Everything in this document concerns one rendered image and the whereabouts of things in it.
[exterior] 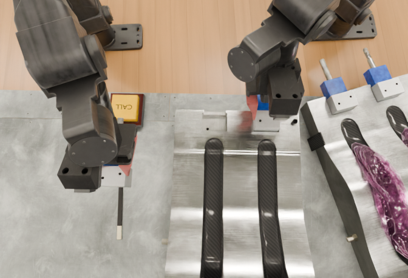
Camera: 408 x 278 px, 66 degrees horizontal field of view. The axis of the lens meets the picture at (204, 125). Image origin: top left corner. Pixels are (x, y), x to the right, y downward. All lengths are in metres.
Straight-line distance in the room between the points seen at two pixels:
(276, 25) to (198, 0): 0.44
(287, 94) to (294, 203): 0.26
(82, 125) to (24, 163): 0.48
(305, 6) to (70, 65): 0.31
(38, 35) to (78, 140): 0.13
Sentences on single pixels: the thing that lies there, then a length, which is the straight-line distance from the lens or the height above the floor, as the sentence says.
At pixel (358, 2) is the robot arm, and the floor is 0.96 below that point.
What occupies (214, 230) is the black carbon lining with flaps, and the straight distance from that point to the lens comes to 0.64.
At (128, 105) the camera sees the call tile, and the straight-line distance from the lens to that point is 0.75.
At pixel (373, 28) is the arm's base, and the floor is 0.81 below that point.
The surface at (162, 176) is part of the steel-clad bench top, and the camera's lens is 0.74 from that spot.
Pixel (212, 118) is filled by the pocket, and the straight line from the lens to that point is 0.69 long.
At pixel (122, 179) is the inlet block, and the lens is 0.59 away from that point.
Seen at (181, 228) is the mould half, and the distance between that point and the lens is 0.63.
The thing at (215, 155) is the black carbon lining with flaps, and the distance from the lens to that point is 0.65.
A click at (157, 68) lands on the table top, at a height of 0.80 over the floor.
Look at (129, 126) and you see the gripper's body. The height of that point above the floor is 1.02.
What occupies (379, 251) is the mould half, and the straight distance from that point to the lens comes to 0.74.
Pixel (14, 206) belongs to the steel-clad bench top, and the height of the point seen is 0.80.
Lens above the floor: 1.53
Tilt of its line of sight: 75 degrees down
